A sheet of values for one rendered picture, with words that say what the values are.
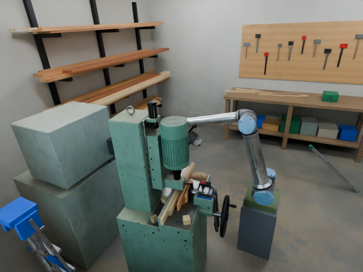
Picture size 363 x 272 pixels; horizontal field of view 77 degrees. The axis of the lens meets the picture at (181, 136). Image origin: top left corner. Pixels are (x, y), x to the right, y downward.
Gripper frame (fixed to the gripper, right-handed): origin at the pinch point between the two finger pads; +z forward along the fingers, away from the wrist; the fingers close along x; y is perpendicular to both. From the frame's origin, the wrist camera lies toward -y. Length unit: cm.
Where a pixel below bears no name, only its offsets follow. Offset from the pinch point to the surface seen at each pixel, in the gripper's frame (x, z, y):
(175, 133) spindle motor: -11.4, 21.0, -6.4
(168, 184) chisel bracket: 7.8, -8.0, -33.8
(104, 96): -122, -180, -4
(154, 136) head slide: -20.5, 12.0, -14.8
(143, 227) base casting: 13, -13, -68
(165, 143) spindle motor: -12.1, 14.6, -14.2
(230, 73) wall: 3, -263, 188
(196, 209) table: 32.5, -2.8, -34.6
